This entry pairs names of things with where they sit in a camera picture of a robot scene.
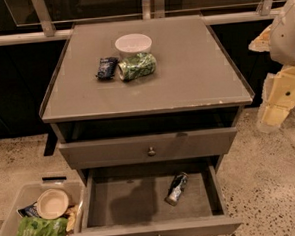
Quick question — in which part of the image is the beige paper bowl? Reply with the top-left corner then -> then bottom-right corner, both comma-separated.
36,189 -> 69,219

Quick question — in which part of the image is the closed grey top drawer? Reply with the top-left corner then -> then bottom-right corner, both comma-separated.
59,128 -> 237,170

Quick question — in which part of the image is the blue snack bag in bin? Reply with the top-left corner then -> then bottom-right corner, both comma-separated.
17,202 -> 39,217

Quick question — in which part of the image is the brass top drawer knob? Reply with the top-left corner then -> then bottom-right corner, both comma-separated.
148,147 -> 156,157

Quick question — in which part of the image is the dark blue snack packet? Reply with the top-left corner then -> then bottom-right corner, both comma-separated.
96,57 -> 118,81

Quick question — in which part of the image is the clear plastic storage bin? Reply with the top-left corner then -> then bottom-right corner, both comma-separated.
0,180 -> 84,236

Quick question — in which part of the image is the white round bowl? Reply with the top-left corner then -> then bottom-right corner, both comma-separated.
115,33 -> 152,57

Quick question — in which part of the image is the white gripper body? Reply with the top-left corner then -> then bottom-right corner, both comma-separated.
269,0 -> 295,65

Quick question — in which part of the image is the open grey middle drawer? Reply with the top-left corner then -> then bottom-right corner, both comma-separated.
73,159 -> 242,236

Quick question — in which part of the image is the grey metal railing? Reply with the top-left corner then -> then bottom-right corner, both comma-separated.
0,0 -> 287,44

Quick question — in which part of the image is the green chip bag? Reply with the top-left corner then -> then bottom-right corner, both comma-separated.
16,216 -> 68,236

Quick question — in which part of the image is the yellow snack bag in bin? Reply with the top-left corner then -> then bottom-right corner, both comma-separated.
64,206 -> 78,232

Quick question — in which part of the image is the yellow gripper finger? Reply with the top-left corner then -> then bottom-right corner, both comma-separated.
248,25 -> 271,52
256,65 -> 295,133

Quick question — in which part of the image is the grey wooden drawer cabinet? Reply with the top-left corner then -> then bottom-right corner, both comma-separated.
40,16 -> 253,235

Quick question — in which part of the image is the crushed green soda can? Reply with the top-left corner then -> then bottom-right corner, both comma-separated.
118,52 -> 157,81

